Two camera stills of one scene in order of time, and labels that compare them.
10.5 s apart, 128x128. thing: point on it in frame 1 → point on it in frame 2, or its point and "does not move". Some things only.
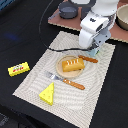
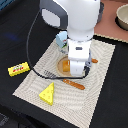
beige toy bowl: x=122 y=17 does not move
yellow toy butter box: x=18 y=69 does not move
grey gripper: x=102 y=37 → x=78 y=62
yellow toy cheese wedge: x=48 y=94 does not move
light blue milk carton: x=93 y=52 → x=62 y=38
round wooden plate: x=67 y=74 does not move
